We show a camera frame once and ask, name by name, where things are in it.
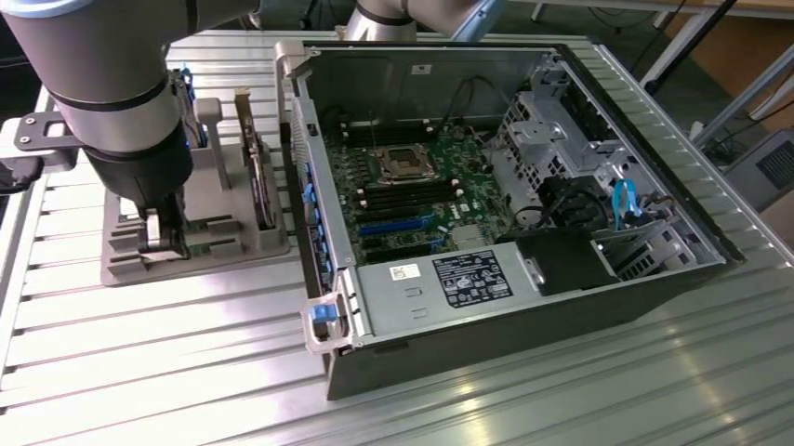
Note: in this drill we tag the CPU socket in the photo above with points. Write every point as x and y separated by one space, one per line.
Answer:
401 165

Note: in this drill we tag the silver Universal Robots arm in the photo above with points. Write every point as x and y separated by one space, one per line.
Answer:
106 69

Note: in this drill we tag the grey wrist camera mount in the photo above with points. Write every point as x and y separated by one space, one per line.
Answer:
38 139

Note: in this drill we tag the white desk frame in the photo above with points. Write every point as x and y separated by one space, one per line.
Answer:
713 42

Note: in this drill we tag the disk with blue caddy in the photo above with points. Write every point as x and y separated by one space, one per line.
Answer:
195 125

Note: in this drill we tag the grey computer tower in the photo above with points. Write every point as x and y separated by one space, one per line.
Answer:
766 162

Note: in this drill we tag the metal disk bay cage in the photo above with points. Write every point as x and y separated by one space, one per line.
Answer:
546 148

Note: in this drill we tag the green motherboard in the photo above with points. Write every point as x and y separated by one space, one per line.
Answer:
446 158

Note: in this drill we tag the blue case latch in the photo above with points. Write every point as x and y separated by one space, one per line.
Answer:
319 312

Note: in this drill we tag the blue expansion slot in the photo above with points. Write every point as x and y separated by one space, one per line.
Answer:
397 226

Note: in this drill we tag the green RAM stick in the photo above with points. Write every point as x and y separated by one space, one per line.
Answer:
199 239

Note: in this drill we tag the graphics card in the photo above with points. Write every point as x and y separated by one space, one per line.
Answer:
258 176

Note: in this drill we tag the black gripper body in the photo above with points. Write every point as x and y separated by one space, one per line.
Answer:
139 169

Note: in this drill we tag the silver chipset heat sink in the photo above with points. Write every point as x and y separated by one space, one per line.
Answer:
474 236

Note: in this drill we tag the grey parts rack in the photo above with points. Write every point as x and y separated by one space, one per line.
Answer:
242 251

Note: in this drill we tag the black open PC case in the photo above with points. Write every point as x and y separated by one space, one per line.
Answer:
497 334

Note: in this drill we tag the black RAM slot bank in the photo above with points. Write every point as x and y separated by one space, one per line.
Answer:
413 192
385 132

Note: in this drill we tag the grey power supply unit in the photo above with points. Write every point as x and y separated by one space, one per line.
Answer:
410 288

